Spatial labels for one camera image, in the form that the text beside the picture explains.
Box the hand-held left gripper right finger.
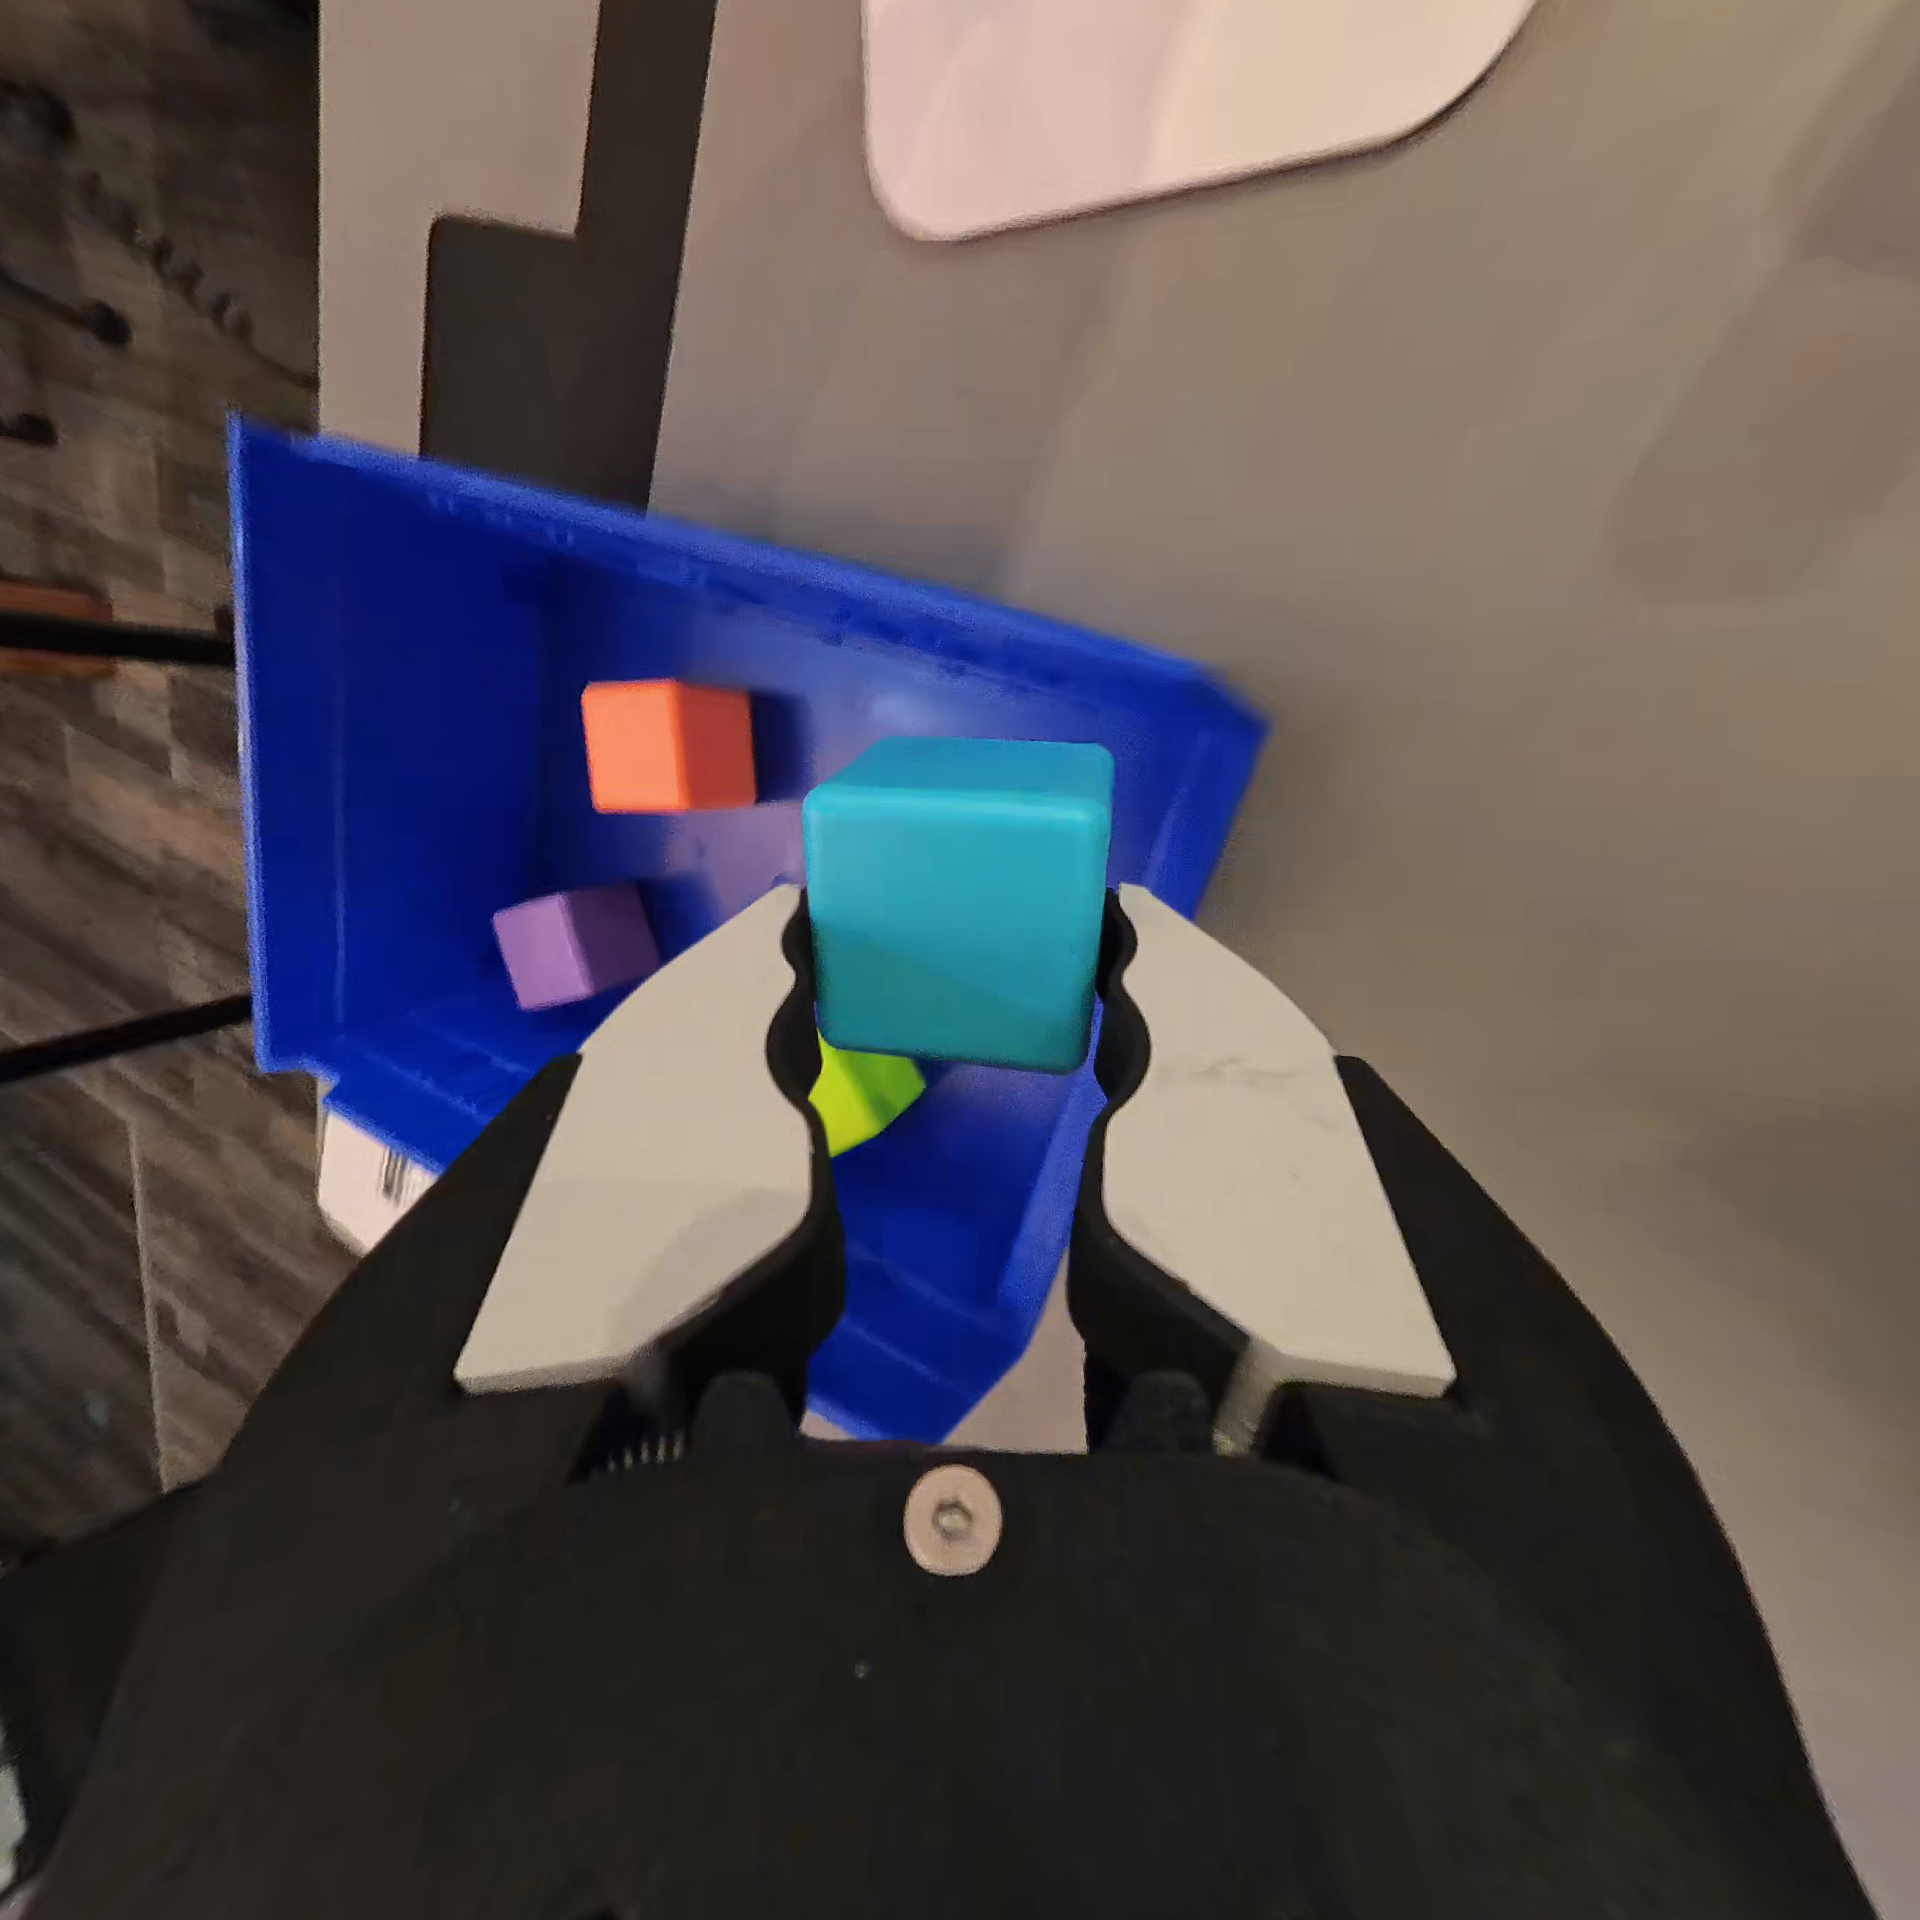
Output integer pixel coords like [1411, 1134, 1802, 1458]
[1064, 881, 1455, 1456]

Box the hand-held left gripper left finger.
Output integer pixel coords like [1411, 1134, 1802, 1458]
[455, 881, 855, 1402]

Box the green cube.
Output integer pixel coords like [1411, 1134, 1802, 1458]
[806, 1042, 928, 1156]

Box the teal cube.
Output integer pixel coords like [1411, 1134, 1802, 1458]
[802, 735, 1120, 1074]

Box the orange cube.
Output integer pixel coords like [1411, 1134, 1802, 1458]
[581, 679, 759, 816]

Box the blue plastic bin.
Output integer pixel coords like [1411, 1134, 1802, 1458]
[223, 410, 1272, 1442]

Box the grey desk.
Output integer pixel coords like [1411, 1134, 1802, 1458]
[315, 0, 1920, 1862]

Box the purple cube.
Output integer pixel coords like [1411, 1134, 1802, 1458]
[491, 881, 666, 1010]

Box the white barcode label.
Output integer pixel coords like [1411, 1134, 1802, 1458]
[315, 1118, 444, 1260]

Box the black metal bar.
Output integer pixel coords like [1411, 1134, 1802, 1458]
[0, 992, 254, 1085]
[0, 612, 239, 680]

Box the white stand base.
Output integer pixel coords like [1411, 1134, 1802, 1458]
[859, 0, 1548, 241]

